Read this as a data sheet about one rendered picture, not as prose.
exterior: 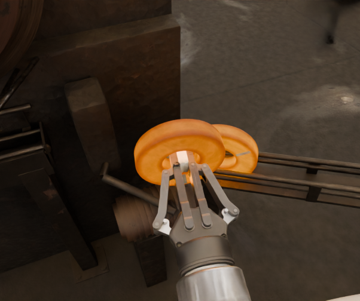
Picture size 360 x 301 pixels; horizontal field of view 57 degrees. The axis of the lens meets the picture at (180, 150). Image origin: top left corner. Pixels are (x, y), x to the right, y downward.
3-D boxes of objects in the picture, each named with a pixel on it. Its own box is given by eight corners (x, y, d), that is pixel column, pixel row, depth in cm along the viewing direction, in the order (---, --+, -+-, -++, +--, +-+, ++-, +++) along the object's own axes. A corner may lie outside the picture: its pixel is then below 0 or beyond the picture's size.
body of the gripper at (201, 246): (176, 286, 46) (165, 224, 51) (235, 275, 47) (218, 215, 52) (176, 271, 40) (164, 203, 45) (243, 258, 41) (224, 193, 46)
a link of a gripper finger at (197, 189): (202, 226, 45) (212, 224, 46) (188, 159, 52) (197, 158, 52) (200, 236, 49) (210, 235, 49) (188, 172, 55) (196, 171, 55)
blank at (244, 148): (213, 174, 82) (210, 185, 80) (175, 134, 74) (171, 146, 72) (271, 160, 73) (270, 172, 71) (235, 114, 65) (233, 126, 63)
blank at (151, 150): (123, 128, 51) (125, 146, 49) (221, 108, 51) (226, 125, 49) (143, 178, 64) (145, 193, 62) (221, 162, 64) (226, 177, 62)
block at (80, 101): (85, 148, 92) (61, 80, 73) (113, 140, 94) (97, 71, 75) (93, 177, 86) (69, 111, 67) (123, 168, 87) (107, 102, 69)
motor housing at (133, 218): (131, 262, 128) (107, 189, 86) (183, 242, 133) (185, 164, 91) (140, 295, 121) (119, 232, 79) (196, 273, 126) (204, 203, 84)
